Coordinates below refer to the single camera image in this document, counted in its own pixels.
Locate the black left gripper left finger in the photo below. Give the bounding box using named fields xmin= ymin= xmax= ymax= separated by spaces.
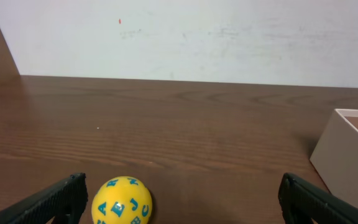
xmin=0 ymin=173 xmax=88 ymax=224

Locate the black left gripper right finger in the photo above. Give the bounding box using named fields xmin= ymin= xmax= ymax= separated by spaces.
xmin=278 ymin=173 xmax=358 ymax=224

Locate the yellow ball with blue letters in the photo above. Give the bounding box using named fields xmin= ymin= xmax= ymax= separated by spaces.
xmin=91 ymin=176 xmax=153 ymax=224

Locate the white cardboard box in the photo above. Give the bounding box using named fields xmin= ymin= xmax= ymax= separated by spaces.
xmin=310 ymin=109 xmax=358 ymax=208

